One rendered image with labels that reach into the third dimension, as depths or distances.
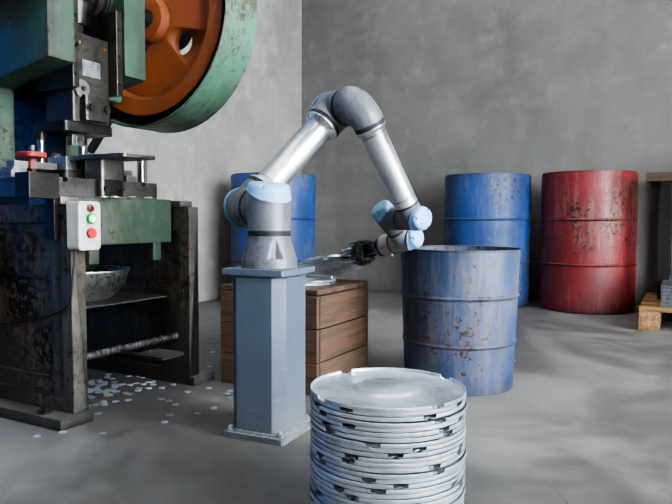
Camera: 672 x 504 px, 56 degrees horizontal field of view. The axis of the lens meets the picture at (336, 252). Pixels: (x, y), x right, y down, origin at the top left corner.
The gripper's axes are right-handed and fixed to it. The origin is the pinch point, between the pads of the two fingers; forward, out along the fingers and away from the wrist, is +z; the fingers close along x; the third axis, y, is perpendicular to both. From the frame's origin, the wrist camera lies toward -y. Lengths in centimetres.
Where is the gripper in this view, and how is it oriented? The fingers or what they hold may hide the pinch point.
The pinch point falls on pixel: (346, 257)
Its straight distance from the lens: 234.5
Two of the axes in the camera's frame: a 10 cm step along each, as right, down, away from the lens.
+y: -6.9, 0.5, -7.3
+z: -7.0, 2.1, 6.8
